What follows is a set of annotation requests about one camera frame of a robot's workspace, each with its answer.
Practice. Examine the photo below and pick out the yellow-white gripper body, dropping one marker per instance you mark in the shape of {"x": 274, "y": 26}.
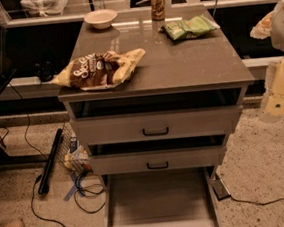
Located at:
{"x": 272, "y": 107}

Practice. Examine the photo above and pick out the brown chip bag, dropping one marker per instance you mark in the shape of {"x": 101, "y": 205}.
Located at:
{"x": 99, "y": 70}

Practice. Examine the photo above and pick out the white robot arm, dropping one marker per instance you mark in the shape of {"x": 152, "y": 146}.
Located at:
{"x": 272, "y": 26}

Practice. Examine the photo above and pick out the green chip bag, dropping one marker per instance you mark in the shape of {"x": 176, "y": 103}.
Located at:
{"x": 189, "y": 29}

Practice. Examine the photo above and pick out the grey drawer cabinet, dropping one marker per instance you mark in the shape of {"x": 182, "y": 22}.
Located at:
{"x": 193, "y": 74}

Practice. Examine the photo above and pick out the open bottom drawer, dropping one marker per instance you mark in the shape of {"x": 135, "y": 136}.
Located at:
{"x": 170, "y": 198}

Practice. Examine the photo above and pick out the middle drawer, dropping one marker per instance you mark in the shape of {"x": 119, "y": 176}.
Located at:
{"x": 193, "y": 158}

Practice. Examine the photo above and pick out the top drawer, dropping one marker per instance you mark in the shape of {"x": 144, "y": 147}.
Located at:
{"x": 156, "y": 125}

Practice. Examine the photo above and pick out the white plastic bag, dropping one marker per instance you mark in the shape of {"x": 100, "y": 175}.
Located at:
{"x": 44, "y": 7}

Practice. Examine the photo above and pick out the black power adapter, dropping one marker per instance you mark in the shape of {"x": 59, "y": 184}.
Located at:
{"x": 220, "y": 190}

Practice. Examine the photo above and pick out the orange soda can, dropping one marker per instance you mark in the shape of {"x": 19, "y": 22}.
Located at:
{"x": 157, "y": 9}

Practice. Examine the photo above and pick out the white bowl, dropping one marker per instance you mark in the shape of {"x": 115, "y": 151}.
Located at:
{"x": 100, "y": 19}

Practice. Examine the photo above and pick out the black object on ledge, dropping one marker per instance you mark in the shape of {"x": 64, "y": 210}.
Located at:
{"x": 44, "y": 72}

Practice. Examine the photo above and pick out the black bar on floor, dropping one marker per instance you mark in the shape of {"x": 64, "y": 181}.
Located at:
{"x": 43, "y": 186}

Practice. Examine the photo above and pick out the wire basket with items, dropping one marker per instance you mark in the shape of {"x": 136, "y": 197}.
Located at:
{"x": 75, "y": 155}

